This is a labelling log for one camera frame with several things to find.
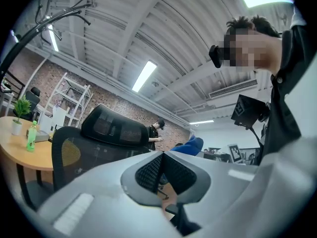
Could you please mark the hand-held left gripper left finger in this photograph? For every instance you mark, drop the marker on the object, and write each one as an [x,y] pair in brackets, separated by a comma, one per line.
[149,176]

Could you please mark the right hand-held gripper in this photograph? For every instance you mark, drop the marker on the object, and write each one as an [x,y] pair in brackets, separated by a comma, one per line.
[234,154]

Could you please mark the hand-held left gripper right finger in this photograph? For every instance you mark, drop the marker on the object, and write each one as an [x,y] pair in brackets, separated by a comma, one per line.
[179,177]

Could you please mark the blue cloth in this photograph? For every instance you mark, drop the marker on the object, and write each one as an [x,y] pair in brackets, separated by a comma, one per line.
[190,145]

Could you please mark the black mesh office chair back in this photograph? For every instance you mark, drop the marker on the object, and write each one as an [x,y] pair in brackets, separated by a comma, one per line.
[99,157]

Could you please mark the black chest-mounted screen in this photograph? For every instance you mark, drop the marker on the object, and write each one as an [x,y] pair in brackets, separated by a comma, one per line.
[247,110]

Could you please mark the black mesh chair headrest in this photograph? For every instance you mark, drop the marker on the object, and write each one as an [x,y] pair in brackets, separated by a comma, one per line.
[111,125]

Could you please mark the white ceiling air vent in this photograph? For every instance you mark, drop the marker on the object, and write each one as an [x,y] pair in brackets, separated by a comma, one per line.
[232,88]

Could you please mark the person's head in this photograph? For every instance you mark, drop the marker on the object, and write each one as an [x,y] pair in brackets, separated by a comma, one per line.
[252,51]

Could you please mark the white metal shelf unit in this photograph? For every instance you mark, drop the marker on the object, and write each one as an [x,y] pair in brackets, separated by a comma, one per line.
[71,95]

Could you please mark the grey box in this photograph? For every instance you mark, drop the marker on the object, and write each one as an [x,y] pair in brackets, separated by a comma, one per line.
[41,136]

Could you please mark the green plastic bottle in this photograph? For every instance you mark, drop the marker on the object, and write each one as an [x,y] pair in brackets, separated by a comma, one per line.
[31,137]

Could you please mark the round wooden table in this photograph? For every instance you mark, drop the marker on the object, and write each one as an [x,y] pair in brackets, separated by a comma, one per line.
[15,147]

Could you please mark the small potted green plant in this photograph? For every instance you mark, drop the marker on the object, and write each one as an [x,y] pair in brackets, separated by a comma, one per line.
[21,108]

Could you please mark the black metal railing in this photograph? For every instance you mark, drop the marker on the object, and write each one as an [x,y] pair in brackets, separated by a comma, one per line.
[12,80]

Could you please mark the black coat rack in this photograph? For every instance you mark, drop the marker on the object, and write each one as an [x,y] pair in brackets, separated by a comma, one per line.
[15,46]

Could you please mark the black head-worn camera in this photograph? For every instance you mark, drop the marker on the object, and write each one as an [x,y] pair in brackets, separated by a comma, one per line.
[216,56]

